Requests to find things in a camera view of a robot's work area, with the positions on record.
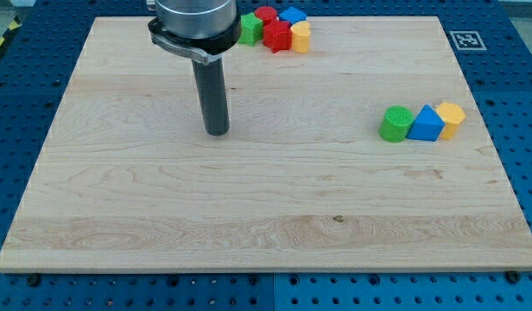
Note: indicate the red cylinder block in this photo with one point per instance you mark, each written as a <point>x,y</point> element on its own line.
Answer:
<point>266,14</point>

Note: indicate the yellow hexagon block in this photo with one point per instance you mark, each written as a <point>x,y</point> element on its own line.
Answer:
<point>453,116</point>

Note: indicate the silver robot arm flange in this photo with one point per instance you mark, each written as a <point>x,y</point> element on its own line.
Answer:
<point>200,30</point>

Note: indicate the green cylinder block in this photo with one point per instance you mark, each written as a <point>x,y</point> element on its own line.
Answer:
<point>397,120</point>

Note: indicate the blue cube block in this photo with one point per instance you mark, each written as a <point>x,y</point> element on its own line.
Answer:
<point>292,15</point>

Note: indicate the blue triangle block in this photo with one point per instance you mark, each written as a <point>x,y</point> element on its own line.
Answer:
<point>427,125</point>

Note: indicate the white fiducial marker tag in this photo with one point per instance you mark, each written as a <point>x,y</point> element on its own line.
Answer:
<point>467,40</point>

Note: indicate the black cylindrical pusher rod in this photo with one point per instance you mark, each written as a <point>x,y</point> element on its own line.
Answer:
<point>210,82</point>

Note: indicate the green star block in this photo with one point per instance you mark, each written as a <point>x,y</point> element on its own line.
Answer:
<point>251,29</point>

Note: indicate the yellow black hazard tape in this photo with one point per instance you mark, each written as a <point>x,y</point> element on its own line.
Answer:
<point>9,34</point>

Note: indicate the red star block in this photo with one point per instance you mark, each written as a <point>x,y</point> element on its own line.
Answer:
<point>277,36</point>

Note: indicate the yellow heart block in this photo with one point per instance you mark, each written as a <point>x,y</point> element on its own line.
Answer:
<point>301,33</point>

